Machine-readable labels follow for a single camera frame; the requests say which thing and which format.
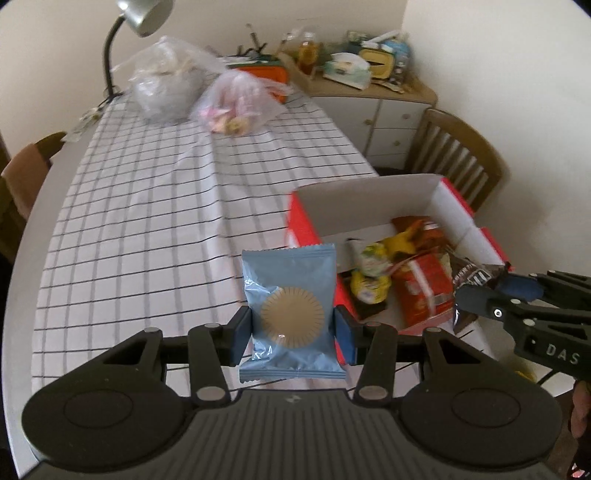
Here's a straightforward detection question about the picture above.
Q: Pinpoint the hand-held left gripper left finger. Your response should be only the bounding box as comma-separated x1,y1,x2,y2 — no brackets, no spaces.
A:
102,305,252,407

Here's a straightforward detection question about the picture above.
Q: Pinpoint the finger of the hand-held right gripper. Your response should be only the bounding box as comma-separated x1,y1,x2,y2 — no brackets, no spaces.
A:
455,284,591,324
496,271,591,305

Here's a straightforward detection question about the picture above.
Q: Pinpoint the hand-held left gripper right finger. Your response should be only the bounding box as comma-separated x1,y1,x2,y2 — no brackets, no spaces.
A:
333,305,485,409

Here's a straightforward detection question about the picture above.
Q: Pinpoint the dark brown snack packet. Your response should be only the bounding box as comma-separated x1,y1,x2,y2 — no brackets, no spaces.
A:
450,256,509,333

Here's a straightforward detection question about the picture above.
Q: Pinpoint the blue biscuit packet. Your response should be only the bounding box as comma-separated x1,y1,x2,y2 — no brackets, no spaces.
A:
239,244,347,384

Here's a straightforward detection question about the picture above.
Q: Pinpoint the shiny red-brown snack packet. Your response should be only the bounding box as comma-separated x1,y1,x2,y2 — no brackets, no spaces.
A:
392,216,446,252

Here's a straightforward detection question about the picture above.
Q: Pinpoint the red cardboard box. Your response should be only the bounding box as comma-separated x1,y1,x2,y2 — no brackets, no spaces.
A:
286,173,513,365

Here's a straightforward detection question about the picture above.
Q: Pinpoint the plastic bag with pink snacks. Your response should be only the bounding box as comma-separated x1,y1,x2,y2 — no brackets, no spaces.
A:
190,69,291,137

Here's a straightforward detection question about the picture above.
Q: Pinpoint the person's right hand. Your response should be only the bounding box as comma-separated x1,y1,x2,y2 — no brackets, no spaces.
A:
570,381,591,439

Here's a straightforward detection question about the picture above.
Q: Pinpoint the round yellow-green packet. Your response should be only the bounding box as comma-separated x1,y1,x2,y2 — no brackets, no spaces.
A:
360,242,391,278
351,270,391,305

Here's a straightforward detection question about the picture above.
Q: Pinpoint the red striped snack packet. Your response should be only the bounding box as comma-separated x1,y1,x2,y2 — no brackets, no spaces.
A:
392,251,455,328

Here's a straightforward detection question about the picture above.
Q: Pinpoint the yellow snack packet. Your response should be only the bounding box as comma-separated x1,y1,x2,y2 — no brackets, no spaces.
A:
385,231,423,259

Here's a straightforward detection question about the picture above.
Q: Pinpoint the checked tablecloth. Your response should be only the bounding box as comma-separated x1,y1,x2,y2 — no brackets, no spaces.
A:
32,88,379,393

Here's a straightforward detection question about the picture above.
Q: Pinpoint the wooden slatted chair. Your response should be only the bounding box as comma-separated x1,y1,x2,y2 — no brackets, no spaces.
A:
374,108,506,213

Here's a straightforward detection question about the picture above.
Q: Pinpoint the white cabinet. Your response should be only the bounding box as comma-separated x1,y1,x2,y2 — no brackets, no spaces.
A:
281,51,438,169

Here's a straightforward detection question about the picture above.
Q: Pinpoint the wooden chair with cloth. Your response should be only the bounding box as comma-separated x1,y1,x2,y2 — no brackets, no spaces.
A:
0,131,68,259

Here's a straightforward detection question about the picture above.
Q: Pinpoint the light blue container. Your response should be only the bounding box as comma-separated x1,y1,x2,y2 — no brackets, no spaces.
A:
383,37,414,79

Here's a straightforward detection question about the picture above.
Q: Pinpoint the yellow tissue holder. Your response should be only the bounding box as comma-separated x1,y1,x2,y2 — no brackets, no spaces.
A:
359,44,398,79

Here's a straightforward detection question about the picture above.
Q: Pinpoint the orange and green bag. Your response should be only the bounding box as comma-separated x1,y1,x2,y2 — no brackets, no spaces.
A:
231,65,289,104

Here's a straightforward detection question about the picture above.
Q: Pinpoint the clear plastic bag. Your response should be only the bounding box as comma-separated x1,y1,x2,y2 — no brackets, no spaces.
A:
124,37,227,121

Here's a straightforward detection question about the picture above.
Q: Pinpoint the green and white tissue box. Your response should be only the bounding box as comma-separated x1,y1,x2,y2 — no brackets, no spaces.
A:
323,53,372,88

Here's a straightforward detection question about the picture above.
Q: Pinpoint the amber liquid bottle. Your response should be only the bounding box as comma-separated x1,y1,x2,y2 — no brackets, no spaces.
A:
298,32,321,75

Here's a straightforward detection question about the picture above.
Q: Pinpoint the silver desk lamp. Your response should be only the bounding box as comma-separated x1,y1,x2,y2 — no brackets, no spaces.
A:
102,0,174,100

